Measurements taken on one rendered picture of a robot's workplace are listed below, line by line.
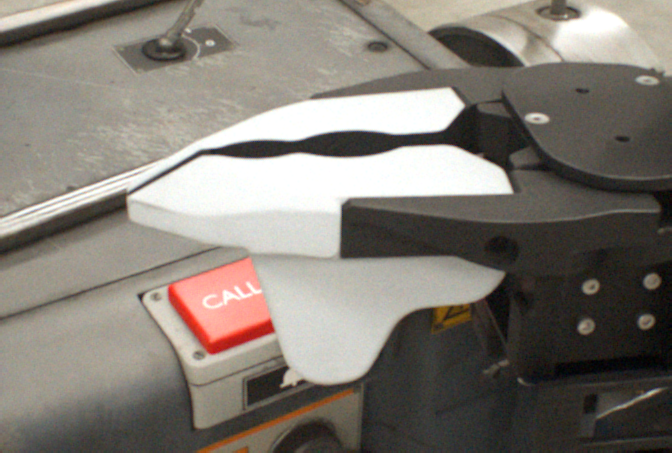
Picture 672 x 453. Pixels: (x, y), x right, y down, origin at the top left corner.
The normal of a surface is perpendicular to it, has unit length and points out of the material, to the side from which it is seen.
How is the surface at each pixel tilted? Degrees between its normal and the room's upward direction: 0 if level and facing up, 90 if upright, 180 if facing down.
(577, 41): 10
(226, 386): 90
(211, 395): 90
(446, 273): 82
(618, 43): 17
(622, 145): 8
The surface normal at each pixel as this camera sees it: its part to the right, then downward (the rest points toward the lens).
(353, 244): 0.07, 0.47
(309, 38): 0.03, -0.81
